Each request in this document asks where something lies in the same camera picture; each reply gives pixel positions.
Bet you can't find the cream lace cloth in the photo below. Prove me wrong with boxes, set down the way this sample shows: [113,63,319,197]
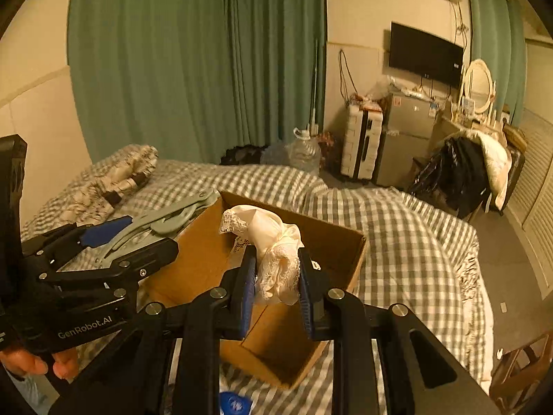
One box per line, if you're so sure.
[219,204,304,306]

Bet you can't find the blue white tissue pack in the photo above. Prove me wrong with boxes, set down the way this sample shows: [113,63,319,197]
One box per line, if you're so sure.
[219,391,252,415]

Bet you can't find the person's left hand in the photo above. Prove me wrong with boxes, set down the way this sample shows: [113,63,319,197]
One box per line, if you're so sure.
[1,349,79,379]

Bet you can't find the grey checkered duvet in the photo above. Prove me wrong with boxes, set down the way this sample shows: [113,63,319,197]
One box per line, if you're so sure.
[21,153,493,414]

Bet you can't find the brown cardboard box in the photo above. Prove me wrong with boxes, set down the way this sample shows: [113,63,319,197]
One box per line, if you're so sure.
[137,189,368,391]

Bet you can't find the grey plastic clothes hanger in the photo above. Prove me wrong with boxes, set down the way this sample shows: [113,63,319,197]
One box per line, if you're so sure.
[93,187,221,270]

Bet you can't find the floral patterned pillow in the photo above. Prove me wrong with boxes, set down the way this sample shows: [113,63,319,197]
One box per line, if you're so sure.
[21,144,158,237]

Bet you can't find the large clear water bottle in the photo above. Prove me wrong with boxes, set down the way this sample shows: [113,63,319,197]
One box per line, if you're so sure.
[287,128,321,176]

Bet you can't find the white suitcase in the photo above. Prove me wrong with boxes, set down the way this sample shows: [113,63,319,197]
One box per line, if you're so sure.
[340,101,383,180]

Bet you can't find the silver mini fridge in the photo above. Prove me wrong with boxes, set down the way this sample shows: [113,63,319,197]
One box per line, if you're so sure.
[373,92,435,187]

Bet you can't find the wooden chair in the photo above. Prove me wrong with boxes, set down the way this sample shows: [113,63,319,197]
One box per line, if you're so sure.
[489,331,552,414]

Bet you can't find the green curtain left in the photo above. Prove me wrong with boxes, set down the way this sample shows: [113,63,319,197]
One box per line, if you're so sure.
[67,0,327,163]

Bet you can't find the green curtain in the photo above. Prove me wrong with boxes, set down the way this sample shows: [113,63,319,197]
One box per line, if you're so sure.
[67,0,327,163]
[469,0,527,126]

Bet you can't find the white jacket on chair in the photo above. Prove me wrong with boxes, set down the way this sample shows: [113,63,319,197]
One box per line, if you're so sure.
[464,129,512,211]

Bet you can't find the louvered wardrobe doors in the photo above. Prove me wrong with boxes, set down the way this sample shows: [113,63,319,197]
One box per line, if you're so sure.
[505,38,553,299]

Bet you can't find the white oval vanity mirror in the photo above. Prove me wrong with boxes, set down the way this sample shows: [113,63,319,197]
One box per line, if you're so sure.
[459,59,496,116]

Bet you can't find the green curtain right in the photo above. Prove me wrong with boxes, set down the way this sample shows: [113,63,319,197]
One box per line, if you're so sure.
[469,0,527,126]

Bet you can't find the black wall television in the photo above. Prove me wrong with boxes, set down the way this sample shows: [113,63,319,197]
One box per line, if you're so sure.
[389,22,464,89]

